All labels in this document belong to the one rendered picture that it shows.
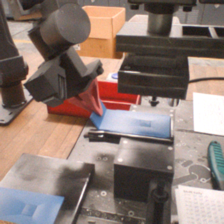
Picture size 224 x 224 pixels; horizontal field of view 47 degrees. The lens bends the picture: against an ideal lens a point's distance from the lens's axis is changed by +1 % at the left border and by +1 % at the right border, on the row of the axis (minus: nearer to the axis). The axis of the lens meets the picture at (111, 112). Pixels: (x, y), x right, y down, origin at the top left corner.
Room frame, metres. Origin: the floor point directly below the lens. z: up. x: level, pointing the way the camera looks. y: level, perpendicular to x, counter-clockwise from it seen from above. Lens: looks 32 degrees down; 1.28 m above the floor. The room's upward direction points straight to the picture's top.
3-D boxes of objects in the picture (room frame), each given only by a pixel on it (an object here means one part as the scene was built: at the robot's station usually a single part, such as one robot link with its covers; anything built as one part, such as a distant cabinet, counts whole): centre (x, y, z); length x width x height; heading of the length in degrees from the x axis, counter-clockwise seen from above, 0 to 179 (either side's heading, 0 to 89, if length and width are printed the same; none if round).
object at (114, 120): (0.42, -0.04, 1.00); 0.15 x 0.07 x 0.03; 78
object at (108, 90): (0.63, 0.05, 0.93); 0.25 x 0.12 x 0.06; 78
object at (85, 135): (0.39, 0.02, 0.98); 0.07 x 0.02 x 0.01; 78
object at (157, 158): (0.40, -0.07, 0.98); 0.20 x 0.10 x 0.01; 168
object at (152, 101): (0.57, -0.11, 0.95); 0.15 x 0.03 x 0.10; 168
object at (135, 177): (0.40, -0.07, 0.94); 0.20 x 0.10 x 0.07; 168
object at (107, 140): (0.38, -0.05, 0.98); 0.13 x 0.01 x 0.03; 78
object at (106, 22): (2.97, 0.17, 0.43); 0.59 x 0.54 x 0.58; 164
